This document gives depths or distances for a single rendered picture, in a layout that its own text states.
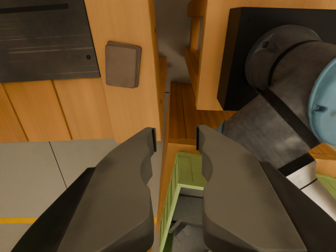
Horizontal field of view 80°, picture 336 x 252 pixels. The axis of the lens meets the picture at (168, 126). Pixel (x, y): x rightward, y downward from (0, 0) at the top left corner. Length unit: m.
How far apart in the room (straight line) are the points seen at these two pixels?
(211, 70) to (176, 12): 0.87
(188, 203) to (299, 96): 0.59
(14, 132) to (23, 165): 1.50
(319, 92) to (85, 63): 0.47
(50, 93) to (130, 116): 0.23
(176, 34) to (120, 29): 0.91
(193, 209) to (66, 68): 0.62
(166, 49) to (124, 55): 0.94
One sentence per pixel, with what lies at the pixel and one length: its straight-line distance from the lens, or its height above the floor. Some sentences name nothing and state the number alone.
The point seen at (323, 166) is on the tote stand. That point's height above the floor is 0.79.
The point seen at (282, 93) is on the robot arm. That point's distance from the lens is 0.34.
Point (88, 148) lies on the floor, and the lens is 1.86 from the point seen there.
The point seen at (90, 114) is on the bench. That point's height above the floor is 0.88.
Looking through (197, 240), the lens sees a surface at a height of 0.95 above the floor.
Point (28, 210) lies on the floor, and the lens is 2.72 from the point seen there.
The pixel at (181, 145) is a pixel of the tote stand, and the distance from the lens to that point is 0.74.
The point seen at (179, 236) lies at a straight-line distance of 0.82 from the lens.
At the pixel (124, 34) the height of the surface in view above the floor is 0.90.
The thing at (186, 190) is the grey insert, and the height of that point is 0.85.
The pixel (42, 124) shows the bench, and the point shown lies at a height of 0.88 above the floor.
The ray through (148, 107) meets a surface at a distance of 0.55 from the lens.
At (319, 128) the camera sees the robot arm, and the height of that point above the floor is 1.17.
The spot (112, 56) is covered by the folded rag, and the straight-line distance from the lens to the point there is 0.50.
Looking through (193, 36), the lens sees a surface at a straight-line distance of 1.17.
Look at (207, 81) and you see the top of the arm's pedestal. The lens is 0.58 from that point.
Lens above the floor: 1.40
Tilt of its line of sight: 62 degrees down
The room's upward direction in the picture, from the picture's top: 177 degrees counter-clockwise
